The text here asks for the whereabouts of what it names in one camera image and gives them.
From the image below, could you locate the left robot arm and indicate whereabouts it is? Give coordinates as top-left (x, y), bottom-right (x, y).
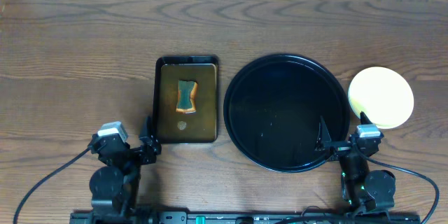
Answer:
top-left (88, 117), bottom-right (162, 218)

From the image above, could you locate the black rectangular water tray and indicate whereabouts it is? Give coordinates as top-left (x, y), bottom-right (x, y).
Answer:
top-left (153, 56), bottom-right (218, 144)

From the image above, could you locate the green orange sponge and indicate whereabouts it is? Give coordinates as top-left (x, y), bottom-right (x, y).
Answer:
top-left (176, 80), bottom-right (198, 113)

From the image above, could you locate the yellow plate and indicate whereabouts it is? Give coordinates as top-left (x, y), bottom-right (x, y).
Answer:
top-left (347, 66), bottom-right (414, 129)

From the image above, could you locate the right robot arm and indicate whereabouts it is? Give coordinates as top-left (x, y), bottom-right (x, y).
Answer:
top-left (315, 113), bottom-right (396, 218)

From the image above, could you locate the black round tray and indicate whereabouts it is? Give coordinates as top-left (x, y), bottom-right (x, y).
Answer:
top-left (223, 54), bottom-right (350, 173)

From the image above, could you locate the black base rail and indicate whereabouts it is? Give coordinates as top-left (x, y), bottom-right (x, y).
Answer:
top-left (69, 211), bottom-right (420, 224)

